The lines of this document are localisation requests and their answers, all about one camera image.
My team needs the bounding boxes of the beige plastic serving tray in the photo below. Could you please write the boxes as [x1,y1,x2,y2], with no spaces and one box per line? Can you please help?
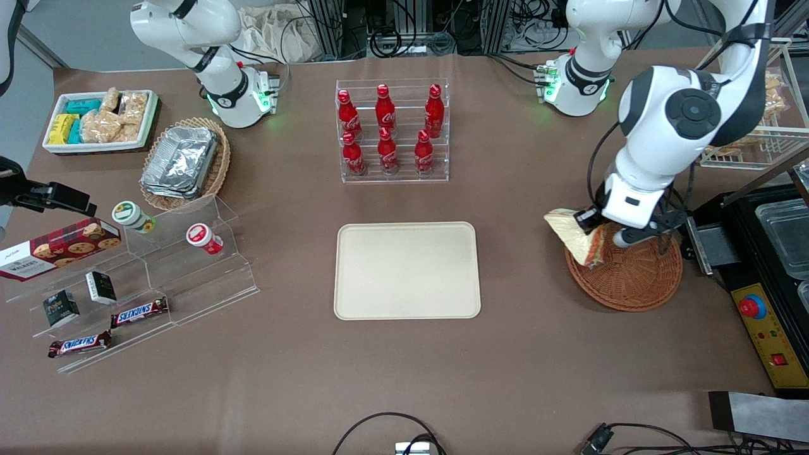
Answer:
[334,222,482,321]

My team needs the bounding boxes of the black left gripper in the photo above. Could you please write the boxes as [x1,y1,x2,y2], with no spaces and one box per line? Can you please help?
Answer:
[573,201,617,234]

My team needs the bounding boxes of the red tartan cookie box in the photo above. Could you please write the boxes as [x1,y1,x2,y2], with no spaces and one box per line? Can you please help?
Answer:
[0,218,123,282]

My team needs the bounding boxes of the yellow snack pack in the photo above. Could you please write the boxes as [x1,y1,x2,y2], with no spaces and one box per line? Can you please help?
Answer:
[49,114,80,145]

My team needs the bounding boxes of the brown round wicker basket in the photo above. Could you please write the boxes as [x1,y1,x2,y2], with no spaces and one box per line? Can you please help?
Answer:
[564,218,684,313]

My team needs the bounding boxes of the beige cloth bag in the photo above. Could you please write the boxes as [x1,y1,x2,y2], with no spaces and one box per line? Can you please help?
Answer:
[237,6,324,64]

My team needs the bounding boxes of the white rectangular snack tray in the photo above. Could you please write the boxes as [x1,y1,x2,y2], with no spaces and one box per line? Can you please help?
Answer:
[42,90,160,155]

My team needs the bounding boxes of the black cable with connector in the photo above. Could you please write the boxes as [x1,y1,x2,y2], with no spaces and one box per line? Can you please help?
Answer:
[580,422,809,455]

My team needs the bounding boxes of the grey metal plate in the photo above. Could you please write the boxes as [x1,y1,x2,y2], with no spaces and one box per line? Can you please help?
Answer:
[685,217,741,277]

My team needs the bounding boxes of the white wire basket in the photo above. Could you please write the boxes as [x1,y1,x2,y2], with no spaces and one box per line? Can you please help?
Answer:
[698,37,809,171]

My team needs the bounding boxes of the clear acrylic bottle rack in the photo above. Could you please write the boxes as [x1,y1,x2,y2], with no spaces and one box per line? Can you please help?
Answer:
[335,78,451,185]

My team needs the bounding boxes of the oval light wicker basket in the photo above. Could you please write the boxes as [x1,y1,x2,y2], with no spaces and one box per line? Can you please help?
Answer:
[139,117,232,212]

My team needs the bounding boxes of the black looped cable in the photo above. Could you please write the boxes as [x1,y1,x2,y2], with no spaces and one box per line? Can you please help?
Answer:
[332,412,447,455]

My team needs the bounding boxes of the aluminium foil tray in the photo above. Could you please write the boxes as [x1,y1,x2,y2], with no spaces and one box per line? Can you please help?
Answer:
[143,126,219,191]
[140,180,204,200]

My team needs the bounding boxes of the green lid yogurt cup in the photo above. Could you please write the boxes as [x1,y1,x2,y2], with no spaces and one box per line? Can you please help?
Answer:
[112,201,157,235]

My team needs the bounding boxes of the clear acrylic stepped display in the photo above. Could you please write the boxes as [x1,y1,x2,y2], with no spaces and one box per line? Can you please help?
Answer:
[6,195,260,375]

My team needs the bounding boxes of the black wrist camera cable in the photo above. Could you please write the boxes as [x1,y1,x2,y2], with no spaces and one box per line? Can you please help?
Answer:
[587,119,625,204]

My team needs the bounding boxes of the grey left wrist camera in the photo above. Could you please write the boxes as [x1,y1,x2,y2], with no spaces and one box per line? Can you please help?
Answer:
[611,224,662,249]

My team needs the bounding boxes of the black coiled background cables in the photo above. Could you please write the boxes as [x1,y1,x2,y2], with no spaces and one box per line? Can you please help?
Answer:
[368,0,457,59]

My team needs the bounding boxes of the black sealing machine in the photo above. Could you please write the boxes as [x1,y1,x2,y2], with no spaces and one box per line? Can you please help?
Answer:
[683,149,809,399]

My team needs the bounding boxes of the aluminium frame post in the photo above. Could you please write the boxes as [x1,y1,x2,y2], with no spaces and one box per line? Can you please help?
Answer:
[483,0,510,55]
[310,0,346,61]

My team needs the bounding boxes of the triangle sandwich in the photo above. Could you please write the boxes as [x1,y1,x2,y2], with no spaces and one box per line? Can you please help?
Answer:
[544,208,605,268]

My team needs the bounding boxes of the red lid yogurt cup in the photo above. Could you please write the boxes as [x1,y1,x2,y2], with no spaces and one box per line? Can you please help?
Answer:
[186,223,224,256]

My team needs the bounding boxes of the red cola bottle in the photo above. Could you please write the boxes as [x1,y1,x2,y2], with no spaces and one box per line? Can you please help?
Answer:
[337,89,363,141]
[424,84,446,139]
[414,130,435,176]
[375,84,398,133]
[377,127,400,176]
[342,131,367,177]

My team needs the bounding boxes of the snickers chocolate bar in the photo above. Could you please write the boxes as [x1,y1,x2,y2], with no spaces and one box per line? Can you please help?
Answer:
[111,297,170,329]
[48,331,113,360]

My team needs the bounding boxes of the grey flat strip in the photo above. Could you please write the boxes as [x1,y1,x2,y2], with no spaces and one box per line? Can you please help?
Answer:
[708,391,809,444]

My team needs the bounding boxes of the small black carton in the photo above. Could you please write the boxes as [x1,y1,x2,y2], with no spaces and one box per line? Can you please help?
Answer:
[43,290,82,328]
[85,271,118,306]

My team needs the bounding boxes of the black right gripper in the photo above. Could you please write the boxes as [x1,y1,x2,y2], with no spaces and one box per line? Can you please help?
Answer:
[0,157,97,217]

